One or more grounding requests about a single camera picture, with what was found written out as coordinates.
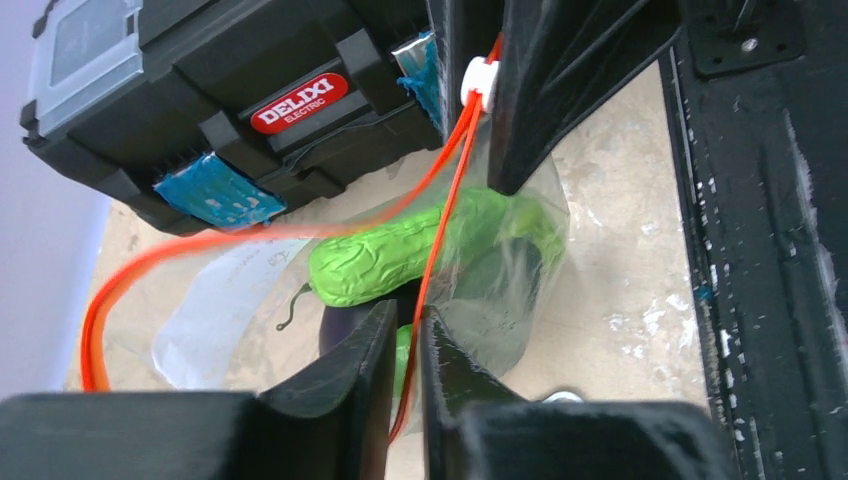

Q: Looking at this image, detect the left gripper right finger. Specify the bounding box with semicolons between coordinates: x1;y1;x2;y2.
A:
419;307;739;479

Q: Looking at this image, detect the green pepper toy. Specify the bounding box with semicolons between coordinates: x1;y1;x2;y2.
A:
307;186;518;309

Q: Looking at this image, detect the clear zip top bag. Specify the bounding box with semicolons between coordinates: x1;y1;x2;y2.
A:
79;33;572;446

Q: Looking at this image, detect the red adjustable wrench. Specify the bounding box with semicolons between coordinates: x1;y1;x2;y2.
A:
542;390;585;403

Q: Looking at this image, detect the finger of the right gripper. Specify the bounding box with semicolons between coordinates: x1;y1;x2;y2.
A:
426;0;504;137
487;0;683;195

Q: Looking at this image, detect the purple eggplant toy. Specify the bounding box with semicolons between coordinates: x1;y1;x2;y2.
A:
318;289;405;356

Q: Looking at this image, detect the bright green cabbage toy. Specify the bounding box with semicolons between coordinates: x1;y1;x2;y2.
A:
393;324;412;399

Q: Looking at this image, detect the black toolbox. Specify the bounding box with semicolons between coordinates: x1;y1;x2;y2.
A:
20;1;441;236

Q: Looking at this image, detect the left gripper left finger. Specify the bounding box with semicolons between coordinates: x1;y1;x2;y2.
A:
1;301;398;479

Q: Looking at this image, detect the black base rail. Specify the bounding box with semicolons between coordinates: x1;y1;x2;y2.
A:
659;1;847;479

